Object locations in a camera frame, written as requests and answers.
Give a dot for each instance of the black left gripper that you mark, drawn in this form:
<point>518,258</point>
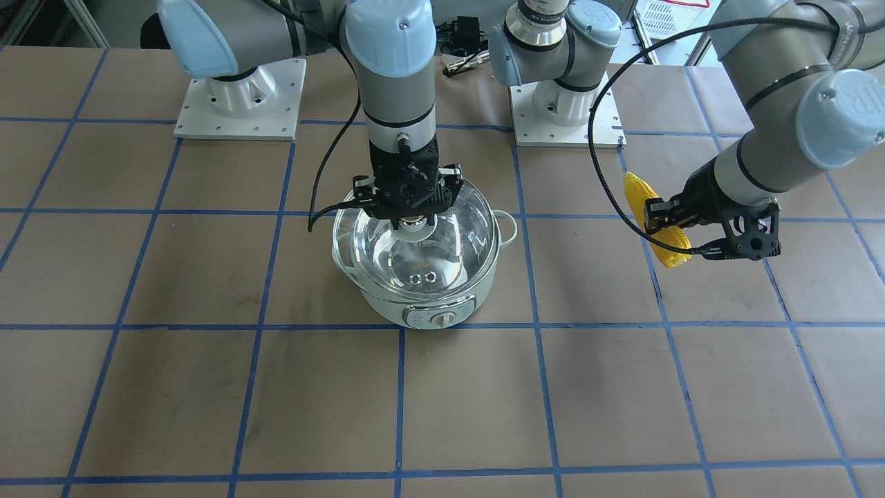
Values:
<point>702,190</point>

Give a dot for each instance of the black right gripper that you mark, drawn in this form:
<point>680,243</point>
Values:
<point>361,189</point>

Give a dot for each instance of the yellow corn cob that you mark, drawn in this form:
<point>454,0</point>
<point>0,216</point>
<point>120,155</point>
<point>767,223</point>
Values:
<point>637,192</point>

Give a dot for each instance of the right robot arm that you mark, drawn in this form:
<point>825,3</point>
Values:
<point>244,62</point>

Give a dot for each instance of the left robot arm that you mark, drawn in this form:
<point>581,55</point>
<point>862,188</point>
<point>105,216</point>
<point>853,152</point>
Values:
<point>802,70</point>

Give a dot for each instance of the pale green electric pot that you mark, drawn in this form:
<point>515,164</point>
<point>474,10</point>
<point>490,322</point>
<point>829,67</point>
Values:
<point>439,312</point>

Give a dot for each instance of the black power adapter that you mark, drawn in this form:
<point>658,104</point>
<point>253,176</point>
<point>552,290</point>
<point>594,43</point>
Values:
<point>461,37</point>

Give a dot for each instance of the white plastic basket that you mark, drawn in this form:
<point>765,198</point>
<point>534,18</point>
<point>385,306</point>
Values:
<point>662,19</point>

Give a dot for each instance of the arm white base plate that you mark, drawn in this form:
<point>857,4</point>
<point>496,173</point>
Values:
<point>547,115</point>
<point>263,105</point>

